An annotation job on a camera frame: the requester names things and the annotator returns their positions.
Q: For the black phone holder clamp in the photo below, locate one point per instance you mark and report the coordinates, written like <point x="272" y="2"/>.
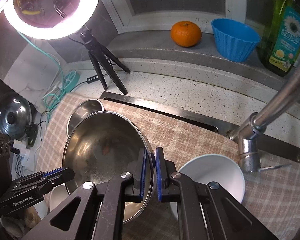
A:
<point x="62" y="3"/>

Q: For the black inline light switch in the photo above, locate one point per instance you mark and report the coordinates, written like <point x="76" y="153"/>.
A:
<point x="92" y="79"/>

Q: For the white power adapter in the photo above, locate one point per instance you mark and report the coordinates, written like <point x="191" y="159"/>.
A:
<point x="21" y="146"/>

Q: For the plain white plate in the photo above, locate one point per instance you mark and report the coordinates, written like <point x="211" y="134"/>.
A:
<point x="57" y="197"/>

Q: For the chrome kitchen faucet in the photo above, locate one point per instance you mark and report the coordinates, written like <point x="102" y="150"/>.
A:
<point x="250" y="152"/>

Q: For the black tabletop tripod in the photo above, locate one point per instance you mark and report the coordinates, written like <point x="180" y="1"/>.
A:
<point x="95" y="60"/>

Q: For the red steel bowl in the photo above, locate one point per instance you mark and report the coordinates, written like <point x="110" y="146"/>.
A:
<point x="82" y="112"/>

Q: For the steel pot lid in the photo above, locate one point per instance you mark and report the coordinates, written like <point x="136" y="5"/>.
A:
<point x="17" y="107"/>

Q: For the beige plaid cloth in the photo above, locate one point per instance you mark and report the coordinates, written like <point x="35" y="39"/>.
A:
<point x="185" y="135"/>

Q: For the large steel bowl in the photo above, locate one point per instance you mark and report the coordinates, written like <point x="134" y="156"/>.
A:
<point x="97" y="155"/>

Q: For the white window frame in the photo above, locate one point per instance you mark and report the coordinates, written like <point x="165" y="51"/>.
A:
<point x="233" y="5"/>

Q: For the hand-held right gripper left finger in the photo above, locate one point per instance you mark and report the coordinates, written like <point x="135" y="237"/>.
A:
<point x="143" y="180"/>

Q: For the light blue bowl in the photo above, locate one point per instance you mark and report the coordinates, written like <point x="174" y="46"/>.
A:
<point x="215" y="175"/>

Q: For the orange mandarin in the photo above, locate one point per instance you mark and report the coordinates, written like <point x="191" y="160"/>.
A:
<point x="186" y="33"/>

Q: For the green dish soap bottle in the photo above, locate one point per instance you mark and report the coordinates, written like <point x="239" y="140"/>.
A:
<point x="285" y="42"/>

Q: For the blue ribbed cup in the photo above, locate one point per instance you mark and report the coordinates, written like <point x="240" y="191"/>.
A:
<point x="235" y="42"/>

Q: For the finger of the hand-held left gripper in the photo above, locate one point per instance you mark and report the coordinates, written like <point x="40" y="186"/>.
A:
<point x="48" y="186"/>
<point x="65" y="173"/>

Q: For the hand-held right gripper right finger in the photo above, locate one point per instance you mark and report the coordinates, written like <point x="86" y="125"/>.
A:
<point x="160" y="175"/>

